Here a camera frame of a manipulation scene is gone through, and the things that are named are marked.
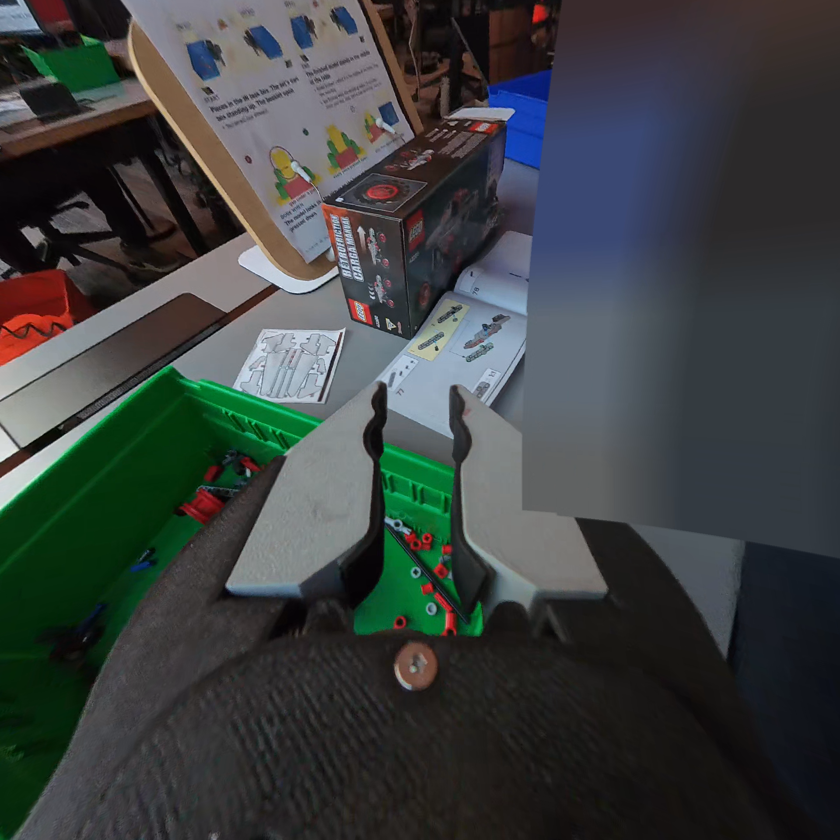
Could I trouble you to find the red lego block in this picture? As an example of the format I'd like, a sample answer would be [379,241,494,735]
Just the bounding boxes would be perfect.
[174,489,227,522]

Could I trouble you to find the person's dark blue clothing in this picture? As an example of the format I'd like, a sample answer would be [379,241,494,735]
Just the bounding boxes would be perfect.
[728,541,840,808]

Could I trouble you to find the black device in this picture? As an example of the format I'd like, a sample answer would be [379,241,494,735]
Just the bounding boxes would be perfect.
[20,82,86,122]

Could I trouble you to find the blue plastic bin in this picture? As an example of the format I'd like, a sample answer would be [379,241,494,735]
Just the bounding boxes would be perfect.
[487,69,552,172]

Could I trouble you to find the printed instruction sheet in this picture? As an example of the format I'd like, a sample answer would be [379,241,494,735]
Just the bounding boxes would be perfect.
[121,0,416,263]

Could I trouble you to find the lego set box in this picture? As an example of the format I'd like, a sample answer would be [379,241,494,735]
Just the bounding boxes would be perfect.
[322,118,508,340]

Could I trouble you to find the grey desk with cable flap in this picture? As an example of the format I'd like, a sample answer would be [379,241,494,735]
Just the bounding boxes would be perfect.
[0,230,283,460]

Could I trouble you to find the white stand base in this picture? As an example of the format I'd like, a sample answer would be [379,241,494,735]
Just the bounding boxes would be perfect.
[238,244,342,295]

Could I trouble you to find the sticker sheet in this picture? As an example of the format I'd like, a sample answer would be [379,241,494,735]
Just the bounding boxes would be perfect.
[233,328,347,404]

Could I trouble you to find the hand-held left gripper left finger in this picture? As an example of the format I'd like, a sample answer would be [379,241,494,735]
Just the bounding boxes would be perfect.
[225,382,389,610]

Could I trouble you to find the green plastic bin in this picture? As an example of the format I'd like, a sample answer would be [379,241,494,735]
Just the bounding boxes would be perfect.
[20,34,122,94]
[0,366,487,840]

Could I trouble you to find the red plastic bin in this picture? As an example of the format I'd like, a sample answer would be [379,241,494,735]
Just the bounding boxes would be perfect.
[0,269,93,368]

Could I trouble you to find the instruction poster on wooden stand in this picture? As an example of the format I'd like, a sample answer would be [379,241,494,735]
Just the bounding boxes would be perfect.
[128,0,424,283]

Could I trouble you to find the pile of tiny red parts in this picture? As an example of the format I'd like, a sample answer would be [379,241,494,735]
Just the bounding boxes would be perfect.
[392,530,483,637]

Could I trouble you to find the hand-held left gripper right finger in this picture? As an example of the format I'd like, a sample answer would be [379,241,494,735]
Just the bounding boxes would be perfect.
[448,384,609,634]

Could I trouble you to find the black lego axle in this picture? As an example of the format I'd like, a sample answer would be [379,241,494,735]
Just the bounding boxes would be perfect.
[387,528,470,624]

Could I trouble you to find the wooden table with black legs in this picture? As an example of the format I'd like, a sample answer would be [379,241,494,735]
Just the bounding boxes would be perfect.
[0,79,211,257]

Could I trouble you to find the lego instruction booklet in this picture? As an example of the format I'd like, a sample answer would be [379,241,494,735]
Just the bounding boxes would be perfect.
[375,230,532,439]

